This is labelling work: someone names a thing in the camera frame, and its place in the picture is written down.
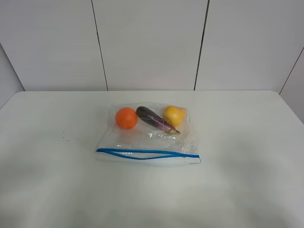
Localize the clear zip bag blue zipper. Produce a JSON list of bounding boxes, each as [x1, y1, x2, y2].
[[95, 103, 201, 167]]

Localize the orange fruit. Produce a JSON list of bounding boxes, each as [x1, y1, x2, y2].
[[115, 107, 138, 130]]

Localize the purple eggplant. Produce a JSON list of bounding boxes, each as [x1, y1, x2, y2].
[[136, 106, 180, 135]]

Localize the yellow pear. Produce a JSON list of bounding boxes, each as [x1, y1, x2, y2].
[[162, 106, 187, 127]]

